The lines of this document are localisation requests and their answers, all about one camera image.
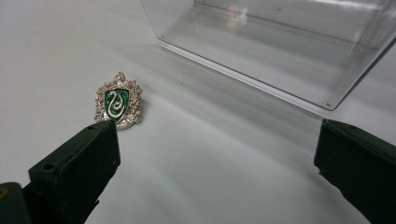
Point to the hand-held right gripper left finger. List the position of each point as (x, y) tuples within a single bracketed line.
[(77, 168)]

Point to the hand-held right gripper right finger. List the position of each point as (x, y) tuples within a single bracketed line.
[(358, 165)]

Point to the silver green crest badge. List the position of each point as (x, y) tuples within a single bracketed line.
[(117, 103)]

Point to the clear plastic box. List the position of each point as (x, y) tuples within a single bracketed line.
[(274, 46)]

